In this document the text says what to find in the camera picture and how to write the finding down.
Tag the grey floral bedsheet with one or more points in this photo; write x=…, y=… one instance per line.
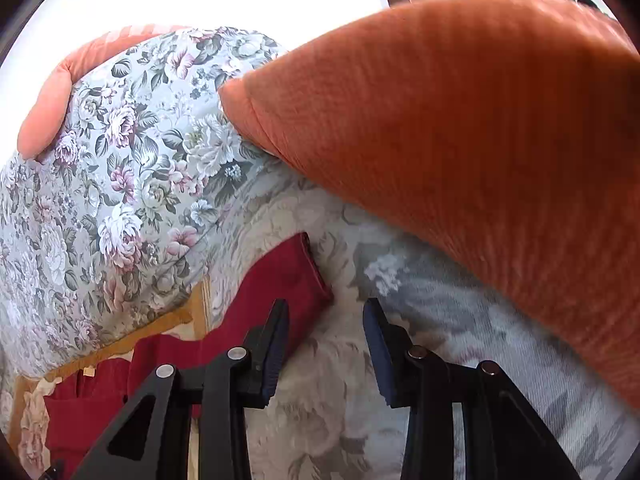
x=340, y=435

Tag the floral print pillow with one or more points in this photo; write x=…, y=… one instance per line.
x=125, y=185

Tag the red garment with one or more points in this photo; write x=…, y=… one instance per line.
x=282, y=280

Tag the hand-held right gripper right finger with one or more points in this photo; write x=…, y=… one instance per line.
x=380, y=355

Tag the large orange ribbed pillow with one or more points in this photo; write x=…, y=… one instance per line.
x=450, y=135

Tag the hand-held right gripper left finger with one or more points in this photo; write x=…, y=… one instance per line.
x=278, y=342

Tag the small orange ribbed pillow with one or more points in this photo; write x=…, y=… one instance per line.
x=45, y=110

